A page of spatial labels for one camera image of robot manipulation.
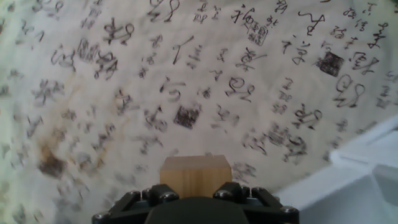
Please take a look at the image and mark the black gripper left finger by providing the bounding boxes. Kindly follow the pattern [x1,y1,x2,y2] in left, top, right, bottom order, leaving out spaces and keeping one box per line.
[92,184,180,224]

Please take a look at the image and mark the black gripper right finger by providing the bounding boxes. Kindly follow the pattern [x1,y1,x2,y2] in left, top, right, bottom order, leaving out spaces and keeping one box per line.
[213,182,299,224]

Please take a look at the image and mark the light wooden cube block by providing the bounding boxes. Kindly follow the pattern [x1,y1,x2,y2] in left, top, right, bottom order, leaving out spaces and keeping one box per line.
[159,154,233,199]

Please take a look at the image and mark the beige calligraphy print cloth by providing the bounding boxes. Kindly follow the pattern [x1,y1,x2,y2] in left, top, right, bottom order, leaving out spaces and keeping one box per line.
[0,0,398,224]

